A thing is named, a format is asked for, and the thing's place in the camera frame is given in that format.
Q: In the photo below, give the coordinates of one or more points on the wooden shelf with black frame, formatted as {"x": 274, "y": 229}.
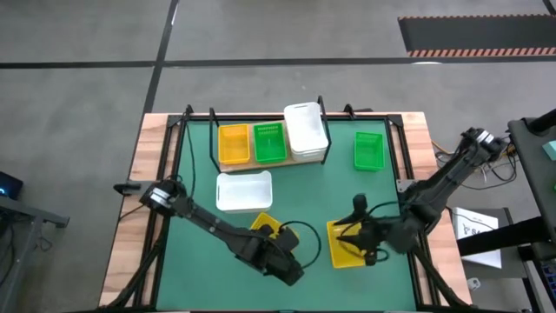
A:
{"x": 243, "y": 168}

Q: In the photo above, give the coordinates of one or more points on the gray metal table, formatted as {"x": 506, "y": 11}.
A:
{"x": 26, "y": 208}

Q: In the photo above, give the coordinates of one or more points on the green table mat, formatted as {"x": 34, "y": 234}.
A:
{"x": 208, "y": 282}

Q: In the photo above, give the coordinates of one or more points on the black table frame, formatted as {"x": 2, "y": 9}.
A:
{"x": 369, "y": 116}

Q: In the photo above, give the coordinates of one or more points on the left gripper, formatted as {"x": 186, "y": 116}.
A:
{"x": 278, "y": 250}

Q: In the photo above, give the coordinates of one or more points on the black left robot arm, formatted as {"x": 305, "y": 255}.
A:
{"x": 208, "y": 219}

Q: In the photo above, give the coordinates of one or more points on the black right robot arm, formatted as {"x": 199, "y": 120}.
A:
{"x": 443, "y": 178}

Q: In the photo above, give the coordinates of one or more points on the black clamp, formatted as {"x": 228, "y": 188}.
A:
{"x": 126, "y": 188}

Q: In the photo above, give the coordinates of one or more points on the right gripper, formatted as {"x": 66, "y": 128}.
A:
{"x": 375, "y": 235}

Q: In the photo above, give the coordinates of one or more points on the black cart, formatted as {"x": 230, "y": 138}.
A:
{"x": 534, "y": 174}

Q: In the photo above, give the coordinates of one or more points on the white plastic basket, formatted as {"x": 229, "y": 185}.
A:
{"x": 310, "y": 156}
{"x": 243, "y": 193}
{"x": 306, "y": 126}

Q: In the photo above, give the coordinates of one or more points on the yellow mesh basket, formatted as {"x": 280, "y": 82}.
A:
{"x": 260, "y": 221}
{"x": 343, "y": 257}
{"x": 234, "y": 145}

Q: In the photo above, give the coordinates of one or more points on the white cardboard box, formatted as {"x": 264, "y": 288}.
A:
{"x": 473, "y": 226}

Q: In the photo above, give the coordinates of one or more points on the small white floor object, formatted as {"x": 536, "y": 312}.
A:
{"x": 473, "y": 283}

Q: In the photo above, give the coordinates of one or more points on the teal object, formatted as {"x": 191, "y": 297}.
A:
{"x": 551, "y": 150}

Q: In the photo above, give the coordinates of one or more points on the black device with blue light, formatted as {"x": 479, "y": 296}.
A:
{"x": 8, "y": 184}

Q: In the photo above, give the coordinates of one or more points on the black hazard-striped floor mat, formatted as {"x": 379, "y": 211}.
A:
{"x": 478, "y": 35}

